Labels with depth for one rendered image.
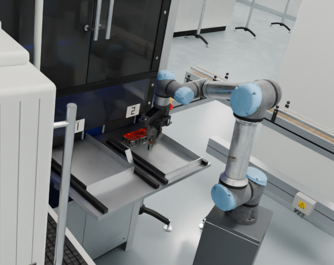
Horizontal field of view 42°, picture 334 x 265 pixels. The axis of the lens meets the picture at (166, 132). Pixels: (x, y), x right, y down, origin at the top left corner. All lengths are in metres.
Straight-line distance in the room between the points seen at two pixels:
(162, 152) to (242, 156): 0.55
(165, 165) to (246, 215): 0.43
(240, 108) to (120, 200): 0.60
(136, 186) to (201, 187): 1.69
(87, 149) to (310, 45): 1.81
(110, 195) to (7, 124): 0.85
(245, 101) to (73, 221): 1.13
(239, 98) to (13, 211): 0.87
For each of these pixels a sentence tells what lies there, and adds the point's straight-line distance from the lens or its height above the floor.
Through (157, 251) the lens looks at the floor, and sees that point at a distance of 2.88.
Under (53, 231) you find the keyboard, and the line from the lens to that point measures 1.69.
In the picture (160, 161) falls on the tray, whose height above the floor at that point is 0.88.
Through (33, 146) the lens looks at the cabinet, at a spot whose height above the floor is 1.39.
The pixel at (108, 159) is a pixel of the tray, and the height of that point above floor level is 0.88.
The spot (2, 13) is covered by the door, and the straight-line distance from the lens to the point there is 1.59.
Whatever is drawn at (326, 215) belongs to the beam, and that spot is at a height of 0.49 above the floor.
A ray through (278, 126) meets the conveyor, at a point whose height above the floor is 0.88.
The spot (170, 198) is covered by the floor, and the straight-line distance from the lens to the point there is 3.33.
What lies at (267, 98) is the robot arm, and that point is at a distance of 1.63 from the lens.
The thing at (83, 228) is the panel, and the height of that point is 0.38.
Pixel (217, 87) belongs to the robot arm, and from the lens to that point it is 1.89.
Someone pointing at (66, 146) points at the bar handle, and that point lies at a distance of 1.15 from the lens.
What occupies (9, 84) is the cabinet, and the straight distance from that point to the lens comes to 1.02.
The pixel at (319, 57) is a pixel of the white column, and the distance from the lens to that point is 3.22.
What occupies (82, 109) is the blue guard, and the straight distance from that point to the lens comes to 1.93.
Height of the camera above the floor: 1.97
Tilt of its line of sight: 28 degrees down
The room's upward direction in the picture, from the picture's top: 12 degrees clockwise
